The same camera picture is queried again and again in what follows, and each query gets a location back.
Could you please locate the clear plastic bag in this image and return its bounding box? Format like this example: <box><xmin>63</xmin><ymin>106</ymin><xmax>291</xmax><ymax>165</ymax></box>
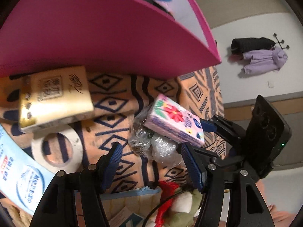
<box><xmin>127</xmin><ymin>105</ymin><xmax>182</xmax><ymax>168</ymax></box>

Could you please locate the white tape roll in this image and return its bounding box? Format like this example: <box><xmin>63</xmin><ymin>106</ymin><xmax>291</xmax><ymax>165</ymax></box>
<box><xmin>31</xmin><ymin>124</ymin><xmax>84</xmax><ymax>173</ymax></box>

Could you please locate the floral tissue pack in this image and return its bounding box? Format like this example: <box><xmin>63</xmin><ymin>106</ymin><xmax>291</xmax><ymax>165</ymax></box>
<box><xmin>144</xmin><ymin>94</ymin><xmax>205</xmax><ymax>147</ymax></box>

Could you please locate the blue white wipes pack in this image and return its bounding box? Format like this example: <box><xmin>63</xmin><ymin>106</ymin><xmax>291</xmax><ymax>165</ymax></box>
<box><xmin>0</xmin><ymin>127</ymin><xmax>54</xmax><ymax>215</ymax></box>

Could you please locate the red white plush toy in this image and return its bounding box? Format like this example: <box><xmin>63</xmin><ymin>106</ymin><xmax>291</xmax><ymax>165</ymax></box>
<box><xmin>142</xmin><ymin>181</ymin><xmax>203</xmax><ymax>227</ymax></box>

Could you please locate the purple jacket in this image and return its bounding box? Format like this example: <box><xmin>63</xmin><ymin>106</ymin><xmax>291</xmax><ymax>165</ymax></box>
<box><xmin>243</xmin><ymin>47</ymin><xmax>288</xmax><ymax>75</ymax></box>

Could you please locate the black coat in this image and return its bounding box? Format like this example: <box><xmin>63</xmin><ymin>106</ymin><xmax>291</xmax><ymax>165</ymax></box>
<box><xmin>231</xmin><ymin>37</ymin><xmax>275</xmax><ymax>54</ymax></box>

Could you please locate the gold cream box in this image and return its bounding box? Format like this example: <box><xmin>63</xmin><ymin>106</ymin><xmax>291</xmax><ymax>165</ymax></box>
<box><xmin>19</xmin><ymin>66</ymin><xmax>94</xmax><ymax>133</ymax></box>

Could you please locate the coat rack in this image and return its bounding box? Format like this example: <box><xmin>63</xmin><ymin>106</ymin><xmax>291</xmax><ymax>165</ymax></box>
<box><xmin>273</xmin><ymin>33</ymin><xmax>290</xmax><ymax>50</ymax></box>

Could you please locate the pink storage box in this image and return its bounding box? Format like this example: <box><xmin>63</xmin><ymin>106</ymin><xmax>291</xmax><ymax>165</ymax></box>
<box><xmin>1</xmin><ymin>0</ymin><xmax>221</xmax><ymax>79</ymax></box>

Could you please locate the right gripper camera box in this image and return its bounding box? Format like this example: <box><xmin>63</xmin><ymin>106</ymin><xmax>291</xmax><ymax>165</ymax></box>
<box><xmin>243</xmin><ymin>95</ymin><xmax>292</xmax><ymax>179</ymax></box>

